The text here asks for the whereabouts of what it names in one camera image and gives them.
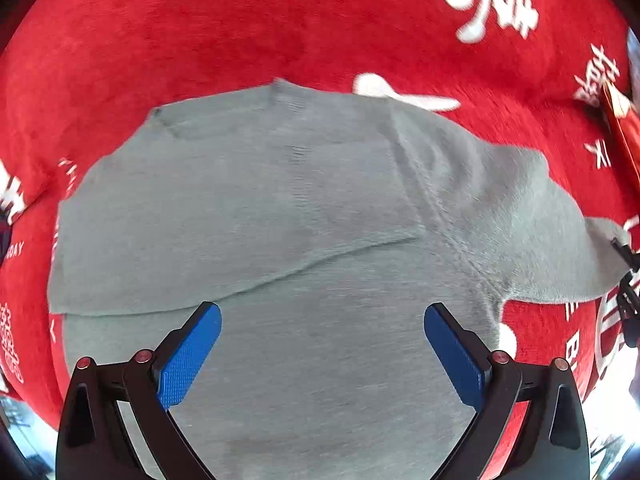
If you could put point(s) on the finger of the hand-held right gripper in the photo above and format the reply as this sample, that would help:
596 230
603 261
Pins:
631 310
629 252

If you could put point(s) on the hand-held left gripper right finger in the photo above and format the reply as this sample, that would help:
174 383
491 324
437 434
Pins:
457 360

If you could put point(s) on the grey cloth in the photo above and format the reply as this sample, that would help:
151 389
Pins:
634 60

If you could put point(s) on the grey knit sweater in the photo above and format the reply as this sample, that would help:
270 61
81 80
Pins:
300 210

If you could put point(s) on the red printed blanket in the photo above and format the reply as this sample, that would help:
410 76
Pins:
200 35

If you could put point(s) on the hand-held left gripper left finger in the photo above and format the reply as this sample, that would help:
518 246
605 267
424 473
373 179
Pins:
187 360

